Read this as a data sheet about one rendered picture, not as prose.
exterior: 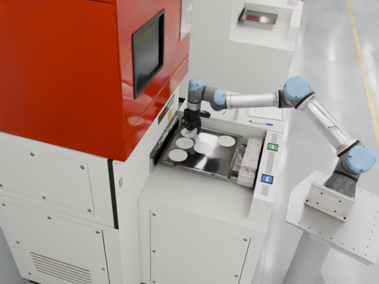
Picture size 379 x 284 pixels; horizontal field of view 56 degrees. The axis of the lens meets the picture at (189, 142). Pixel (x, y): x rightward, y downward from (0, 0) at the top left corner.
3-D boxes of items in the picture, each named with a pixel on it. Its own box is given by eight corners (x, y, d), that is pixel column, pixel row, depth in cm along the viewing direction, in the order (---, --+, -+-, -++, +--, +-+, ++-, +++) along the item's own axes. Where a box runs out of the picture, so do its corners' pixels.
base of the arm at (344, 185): (352, 202, 174) (360, 183, 175) (354, 199, 161) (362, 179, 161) (322, 189, 181) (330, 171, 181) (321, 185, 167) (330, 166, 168)
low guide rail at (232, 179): (161, 165, 193) (162, 160, 191) (163, 163, 194) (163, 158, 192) (252, 187, 183) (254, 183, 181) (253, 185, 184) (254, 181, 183)
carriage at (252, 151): (236, 183, 180) (237, 180, 178) (247, 142, 208) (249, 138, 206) (252, 187, 178) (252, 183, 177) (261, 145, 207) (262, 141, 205)
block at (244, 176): (237, 178, 179) (238, 174, 177) (238, 174, 181) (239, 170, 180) (253, 182, 177) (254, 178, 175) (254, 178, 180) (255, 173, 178)
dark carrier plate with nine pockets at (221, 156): (162, 160, 184) (162, 159, 184) (182, 125, 211) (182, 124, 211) (227, 176, 178) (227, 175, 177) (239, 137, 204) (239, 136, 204)
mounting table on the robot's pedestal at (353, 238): (382, 218, 189) (392, 201, 181) (365, 280, 159) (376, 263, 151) (300, 182, 207) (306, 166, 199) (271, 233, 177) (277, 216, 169)
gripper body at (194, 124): (180, 125, 193) (181, 106, 185) (193, 120, 197) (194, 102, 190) (189, 132, 188) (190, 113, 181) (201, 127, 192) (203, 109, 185)
